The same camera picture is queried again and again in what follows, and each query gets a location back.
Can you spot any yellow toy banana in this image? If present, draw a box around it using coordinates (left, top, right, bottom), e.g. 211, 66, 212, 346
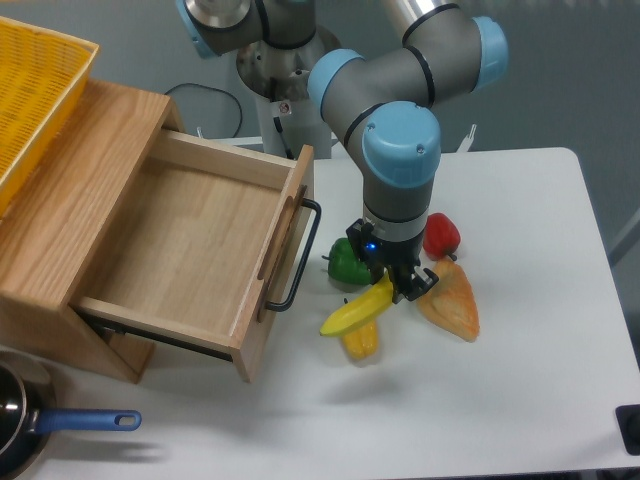
319, 274, 394, 337

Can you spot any green toy bell pepper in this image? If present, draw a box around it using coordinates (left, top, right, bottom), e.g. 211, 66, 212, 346
322, 237, 371, 286

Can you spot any wooden drawer cabinet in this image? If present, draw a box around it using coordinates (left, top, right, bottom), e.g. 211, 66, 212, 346
1, 79, 184, 383

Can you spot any black cable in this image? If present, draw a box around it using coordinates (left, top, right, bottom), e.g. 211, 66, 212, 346
163, 82, 244, 139

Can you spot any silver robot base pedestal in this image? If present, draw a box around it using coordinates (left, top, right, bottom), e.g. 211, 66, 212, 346
236, 26, 340, 159

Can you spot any red toy bell pepper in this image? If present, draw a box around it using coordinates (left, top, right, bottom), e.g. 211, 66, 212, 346
423, 213, 461, 261

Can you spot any yellow toy bell pepper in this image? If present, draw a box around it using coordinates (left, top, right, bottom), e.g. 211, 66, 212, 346
341, 321, 379, 361

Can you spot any yellow plastic basket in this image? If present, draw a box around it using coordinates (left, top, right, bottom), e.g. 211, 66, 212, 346
1, 17, 100, 212

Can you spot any blue-handled black pan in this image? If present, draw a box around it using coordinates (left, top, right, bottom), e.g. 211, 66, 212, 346
1, 351, 142, 479

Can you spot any black corner table clamp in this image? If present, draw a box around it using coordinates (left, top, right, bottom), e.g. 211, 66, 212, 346
615, 404, 640, 456

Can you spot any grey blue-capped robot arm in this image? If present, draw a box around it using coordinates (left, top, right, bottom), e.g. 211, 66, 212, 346
177, 1, 509, 301

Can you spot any toy bread pastry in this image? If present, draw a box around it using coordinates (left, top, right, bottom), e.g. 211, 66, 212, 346
417, 259, 480, 342

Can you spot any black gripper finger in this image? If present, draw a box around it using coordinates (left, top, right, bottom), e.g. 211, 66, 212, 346
361, 250, 385, 285
391, 265, 439, 304

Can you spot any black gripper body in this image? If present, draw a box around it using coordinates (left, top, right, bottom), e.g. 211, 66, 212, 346
346, 219, 424, 279

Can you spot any white table bracket right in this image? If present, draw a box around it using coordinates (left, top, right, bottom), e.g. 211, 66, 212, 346
456, 124, 477, 153

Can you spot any open wooden top drawer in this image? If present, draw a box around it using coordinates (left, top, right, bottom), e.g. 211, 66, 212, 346
71, 130, 314, 382

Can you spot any black metal drawer handle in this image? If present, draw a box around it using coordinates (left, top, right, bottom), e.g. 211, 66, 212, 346
265, 198, 322, 313

